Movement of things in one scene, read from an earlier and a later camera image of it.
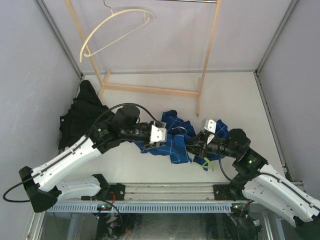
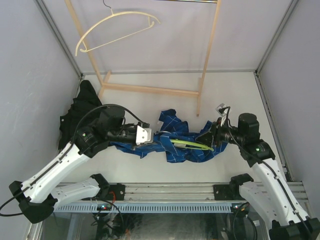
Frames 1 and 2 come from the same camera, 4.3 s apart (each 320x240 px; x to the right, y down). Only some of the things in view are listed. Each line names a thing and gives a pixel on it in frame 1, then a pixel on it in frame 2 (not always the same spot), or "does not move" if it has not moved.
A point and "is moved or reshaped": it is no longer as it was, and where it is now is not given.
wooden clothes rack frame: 104,84 does not move
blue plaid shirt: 179,132 is moved or reshaped
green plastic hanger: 206,166 is moved or reshaped
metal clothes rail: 198,1 does not move
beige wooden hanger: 89,54 is moved or reshaped
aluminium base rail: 158,192 does not move
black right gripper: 195,145 -> 208,138
